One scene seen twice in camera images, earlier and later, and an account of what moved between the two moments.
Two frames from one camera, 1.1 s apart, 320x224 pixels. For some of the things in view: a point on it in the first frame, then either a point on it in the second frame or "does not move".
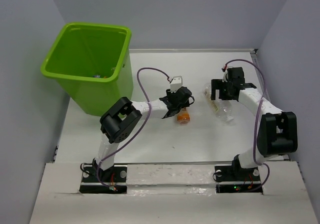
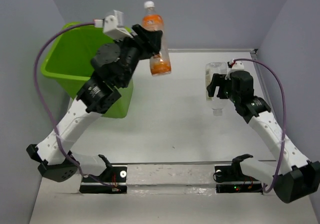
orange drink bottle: (183, 116) to (160, 64)
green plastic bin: (93, 61) does not move
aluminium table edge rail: (253, 51) does not move
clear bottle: (223, 108) to (217, 103)
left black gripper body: (185, 104) to (134, 52)
